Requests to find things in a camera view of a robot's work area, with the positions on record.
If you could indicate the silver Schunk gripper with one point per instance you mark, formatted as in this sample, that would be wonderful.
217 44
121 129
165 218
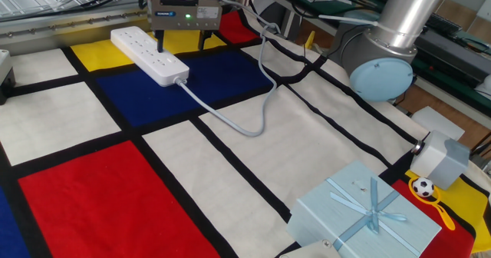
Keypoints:
180 22

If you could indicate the white power strip with buttons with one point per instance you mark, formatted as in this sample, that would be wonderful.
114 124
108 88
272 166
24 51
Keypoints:
145 54

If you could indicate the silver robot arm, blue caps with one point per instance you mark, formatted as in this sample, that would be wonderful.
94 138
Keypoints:
379 79

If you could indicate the small yellow object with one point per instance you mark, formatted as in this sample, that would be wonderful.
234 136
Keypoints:
309 41

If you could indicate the colour block patterned cloth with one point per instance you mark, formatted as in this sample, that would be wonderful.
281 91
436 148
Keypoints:
115 196

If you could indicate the white box with black base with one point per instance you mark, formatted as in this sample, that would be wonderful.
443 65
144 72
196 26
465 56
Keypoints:
4 70

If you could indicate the light blue ribboned gift box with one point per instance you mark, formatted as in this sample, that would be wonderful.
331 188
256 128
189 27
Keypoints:
345 219

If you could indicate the white foam pad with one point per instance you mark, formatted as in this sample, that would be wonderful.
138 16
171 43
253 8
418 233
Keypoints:
435 121

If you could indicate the grey push button box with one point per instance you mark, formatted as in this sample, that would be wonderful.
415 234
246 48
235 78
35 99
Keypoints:
437 158

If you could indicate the yellow paddle with soccer ball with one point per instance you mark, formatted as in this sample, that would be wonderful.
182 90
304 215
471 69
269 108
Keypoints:
423 187

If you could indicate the aluminium table rail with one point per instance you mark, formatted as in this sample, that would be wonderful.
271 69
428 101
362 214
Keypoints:
38 39

